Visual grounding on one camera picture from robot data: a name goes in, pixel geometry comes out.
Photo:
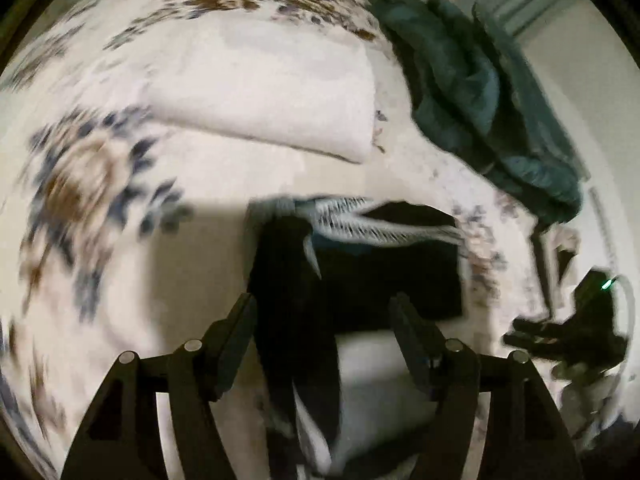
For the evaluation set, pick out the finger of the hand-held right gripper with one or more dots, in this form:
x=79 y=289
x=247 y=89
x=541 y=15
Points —
x=540 y=337

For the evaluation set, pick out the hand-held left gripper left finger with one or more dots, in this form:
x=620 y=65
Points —
x=239 y=327

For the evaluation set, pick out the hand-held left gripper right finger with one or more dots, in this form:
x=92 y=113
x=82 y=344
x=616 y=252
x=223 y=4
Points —
x=407 y=327

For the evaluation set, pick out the striped black grey sweater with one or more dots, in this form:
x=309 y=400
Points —
x=350 y=280

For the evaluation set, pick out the beige and black garment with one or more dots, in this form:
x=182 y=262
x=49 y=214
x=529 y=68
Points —
x=555 y=260

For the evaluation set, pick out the white headboard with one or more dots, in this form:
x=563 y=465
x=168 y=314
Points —
x=610 y=210

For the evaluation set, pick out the floral bed cover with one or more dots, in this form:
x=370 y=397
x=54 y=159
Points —
x=125 y=260

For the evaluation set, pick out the white folded cloth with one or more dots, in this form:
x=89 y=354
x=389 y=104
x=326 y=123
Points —
x=280 y=95

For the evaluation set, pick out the dark green folded blanket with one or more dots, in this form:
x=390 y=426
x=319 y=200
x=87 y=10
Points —
x=475 y=100

